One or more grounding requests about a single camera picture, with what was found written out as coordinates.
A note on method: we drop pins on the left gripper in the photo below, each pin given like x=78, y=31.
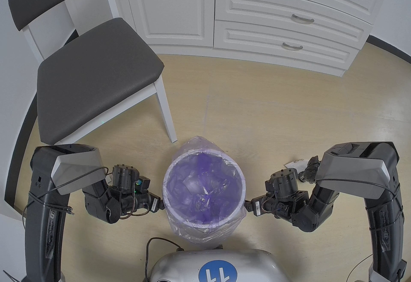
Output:
x=143, y=202

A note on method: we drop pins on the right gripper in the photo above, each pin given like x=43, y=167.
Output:
x=268, y=206

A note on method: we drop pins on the clear printed wrapper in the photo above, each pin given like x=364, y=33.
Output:
x=293, y=166

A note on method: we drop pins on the black plastic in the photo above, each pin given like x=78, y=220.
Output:
x=308, y=171

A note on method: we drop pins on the purple plastic bag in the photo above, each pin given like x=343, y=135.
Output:
x=202, y=184

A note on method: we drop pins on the white trash bin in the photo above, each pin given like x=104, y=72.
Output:
x=205, y=226

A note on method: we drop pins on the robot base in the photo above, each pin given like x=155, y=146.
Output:
x=192, y=264

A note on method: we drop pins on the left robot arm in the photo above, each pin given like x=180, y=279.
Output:
x=77, y=165

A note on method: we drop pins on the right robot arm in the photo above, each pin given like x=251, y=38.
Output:
x=350, y=168

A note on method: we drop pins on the white chair grey padded seat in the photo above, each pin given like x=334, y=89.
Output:
x=96, y=75

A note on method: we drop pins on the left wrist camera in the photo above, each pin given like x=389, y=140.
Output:
x=143, y=182

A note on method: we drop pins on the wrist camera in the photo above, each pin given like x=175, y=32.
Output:
x=269, y=187
x=143, y=182

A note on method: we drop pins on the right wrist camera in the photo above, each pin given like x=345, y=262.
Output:
x=269, y=187

